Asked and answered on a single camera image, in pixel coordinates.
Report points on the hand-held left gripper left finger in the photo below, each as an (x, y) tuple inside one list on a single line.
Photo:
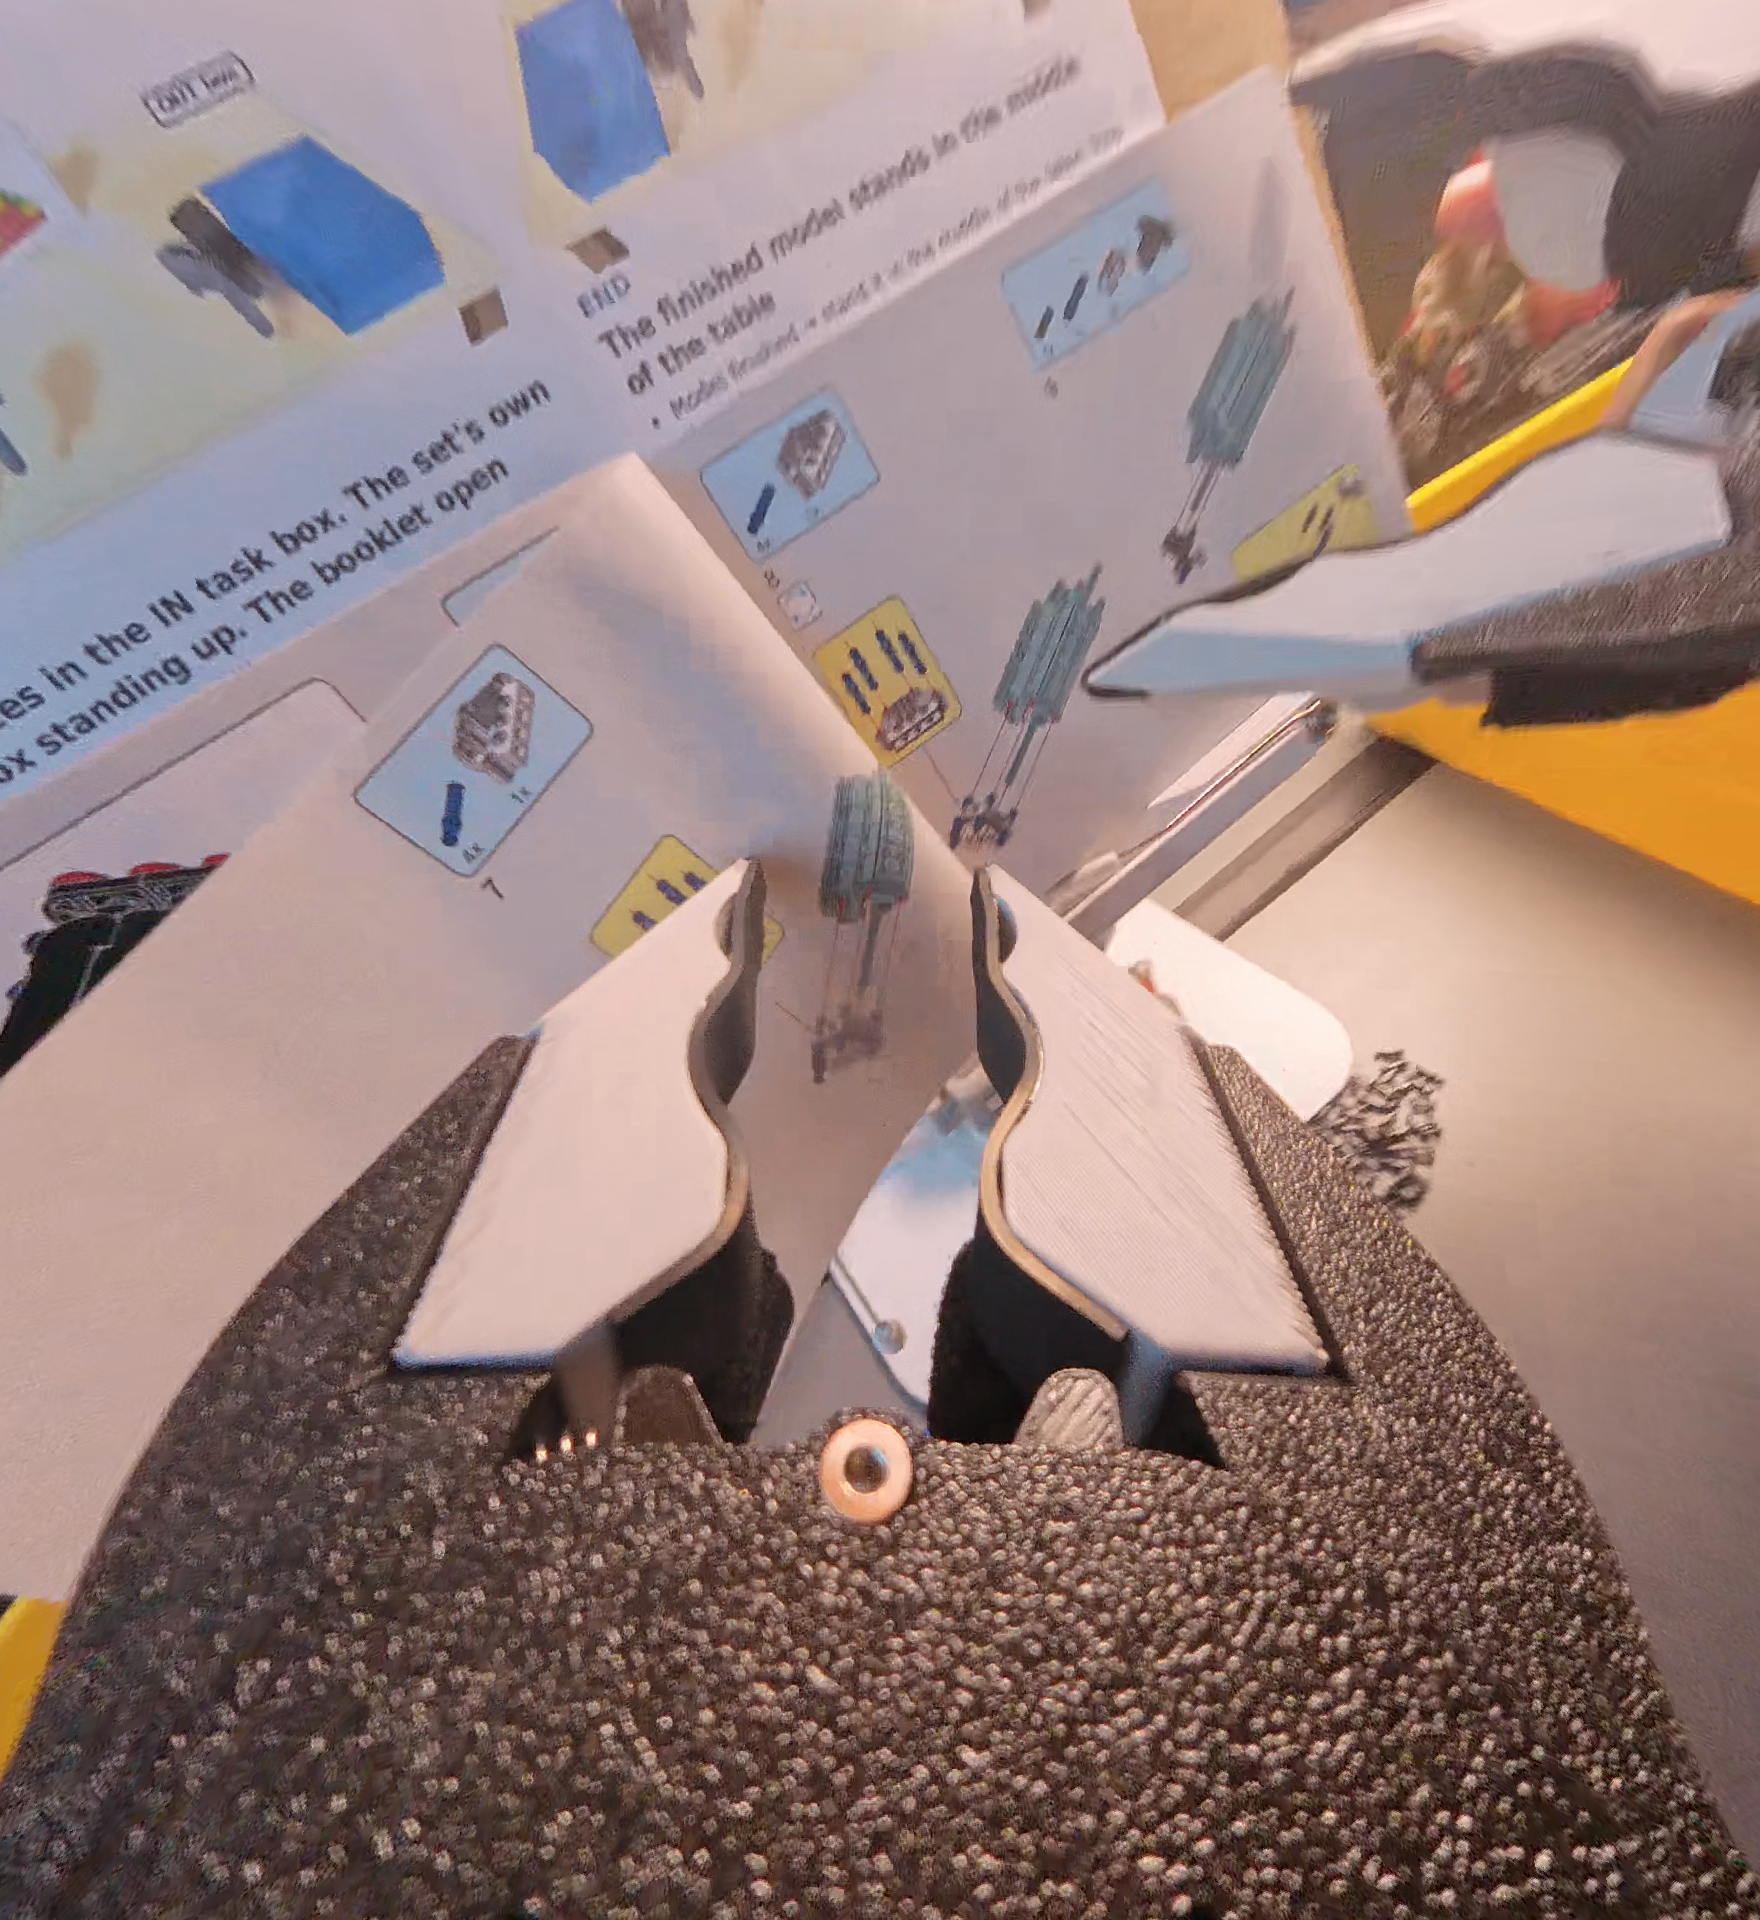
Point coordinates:
[(580, 1185)]

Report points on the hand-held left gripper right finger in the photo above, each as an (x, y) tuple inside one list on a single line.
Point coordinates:
[(1136, 1185)]

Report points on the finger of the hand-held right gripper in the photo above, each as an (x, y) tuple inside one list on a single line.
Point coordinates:
[(1405, 36), (1420, 600)]

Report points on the building instruction booklet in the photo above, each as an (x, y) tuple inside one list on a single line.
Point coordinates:
[(295, 1126)]

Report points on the grey desk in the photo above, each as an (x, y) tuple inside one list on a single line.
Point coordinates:
[(1570, 1200)]

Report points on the printed task sheet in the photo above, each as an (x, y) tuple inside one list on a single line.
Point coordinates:
[(369, 406)]

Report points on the wooden stand board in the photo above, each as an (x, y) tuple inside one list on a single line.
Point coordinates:
[(1210, 44)]

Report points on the black toy set box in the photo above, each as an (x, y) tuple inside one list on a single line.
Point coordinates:
[(1466, 375)]

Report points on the pile of black pins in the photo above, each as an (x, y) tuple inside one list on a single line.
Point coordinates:
[(1384, 1117)]

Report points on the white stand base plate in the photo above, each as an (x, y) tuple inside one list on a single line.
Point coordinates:
[(1240, 1006)]

